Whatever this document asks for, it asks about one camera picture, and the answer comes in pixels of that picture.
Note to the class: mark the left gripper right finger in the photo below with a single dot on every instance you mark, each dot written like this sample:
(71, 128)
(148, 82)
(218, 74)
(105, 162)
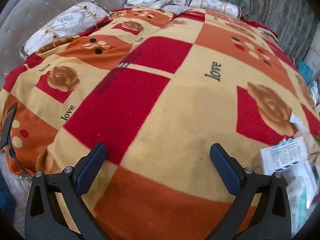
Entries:
(261, 207)

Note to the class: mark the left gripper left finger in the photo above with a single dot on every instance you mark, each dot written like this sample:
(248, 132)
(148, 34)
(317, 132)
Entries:
(44, 218)

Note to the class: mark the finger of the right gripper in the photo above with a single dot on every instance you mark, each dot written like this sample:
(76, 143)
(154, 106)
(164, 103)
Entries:
(6, 130)

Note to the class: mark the clear plastic wrapper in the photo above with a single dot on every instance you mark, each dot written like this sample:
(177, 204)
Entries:
(301, 188)

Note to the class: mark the white blue medicine box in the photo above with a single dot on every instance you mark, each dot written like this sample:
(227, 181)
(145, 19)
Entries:
(283, 155)

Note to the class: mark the white bolster pillow left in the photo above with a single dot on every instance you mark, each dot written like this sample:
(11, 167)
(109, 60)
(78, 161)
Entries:
(70, 22)

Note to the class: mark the white bolster pillow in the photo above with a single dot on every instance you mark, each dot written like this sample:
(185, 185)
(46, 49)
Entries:
(221, 6)
(70, 22)

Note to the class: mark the red orange patterned blanket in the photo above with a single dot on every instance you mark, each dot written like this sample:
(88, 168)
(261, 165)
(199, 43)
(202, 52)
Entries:
(158, 89)

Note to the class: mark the green patterned curtain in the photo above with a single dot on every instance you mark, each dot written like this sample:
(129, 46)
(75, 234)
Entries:
(294, 21)

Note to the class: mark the white bolster pillow far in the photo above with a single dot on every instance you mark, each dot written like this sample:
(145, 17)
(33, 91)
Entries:
(221, 6)

